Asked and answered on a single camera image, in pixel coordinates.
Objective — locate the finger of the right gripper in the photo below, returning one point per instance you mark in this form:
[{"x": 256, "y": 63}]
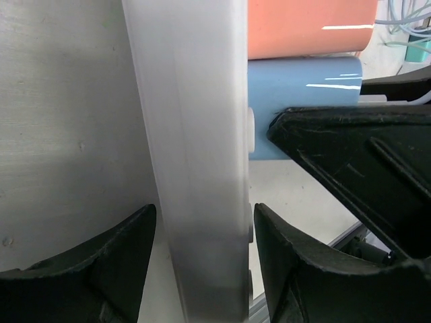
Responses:
[
  {"x": 375, "y": 161},
  {"x": 408, "y": 86}
]

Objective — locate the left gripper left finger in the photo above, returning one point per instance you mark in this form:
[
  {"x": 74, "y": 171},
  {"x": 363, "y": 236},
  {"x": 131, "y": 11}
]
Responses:
[{"x": 100, "y": 280}]

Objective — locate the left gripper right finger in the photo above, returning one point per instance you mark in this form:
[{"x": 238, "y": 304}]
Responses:
[{"x": 397, "y": 293}]

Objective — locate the white power strip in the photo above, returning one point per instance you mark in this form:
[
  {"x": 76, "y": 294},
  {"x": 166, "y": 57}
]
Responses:
[{"x": 190, "y": 60}]

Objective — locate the green charger plug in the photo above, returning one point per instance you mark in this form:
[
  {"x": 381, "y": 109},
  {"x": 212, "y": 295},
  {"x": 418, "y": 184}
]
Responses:
[{"x": 418, "y": 49}]

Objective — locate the blue charger plug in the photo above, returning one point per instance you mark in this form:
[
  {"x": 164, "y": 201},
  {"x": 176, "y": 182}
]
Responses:
[{"x": 277, "y": 84}]

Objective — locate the orange charger plug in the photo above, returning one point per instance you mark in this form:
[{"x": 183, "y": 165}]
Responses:
[{"x": 294, "y": 28}]

